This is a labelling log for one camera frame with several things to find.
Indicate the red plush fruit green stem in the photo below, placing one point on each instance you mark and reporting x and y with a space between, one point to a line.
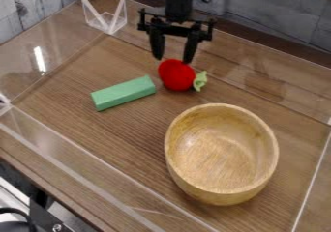
178 76

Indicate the black bracket bottom left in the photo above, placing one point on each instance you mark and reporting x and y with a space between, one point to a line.
44 220

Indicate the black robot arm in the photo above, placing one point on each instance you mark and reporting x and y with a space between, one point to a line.
178 9

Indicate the clear acrylic tray enclosure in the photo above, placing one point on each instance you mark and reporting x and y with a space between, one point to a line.
99 160

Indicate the green rectangular block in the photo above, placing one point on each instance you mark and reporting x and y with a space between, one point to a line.
123 92

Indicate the light wooden bowl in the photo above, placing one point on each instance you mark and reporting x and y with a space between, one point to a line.
221 153

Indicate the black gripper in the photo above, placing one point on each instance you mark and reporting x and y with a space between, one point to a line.
195 28

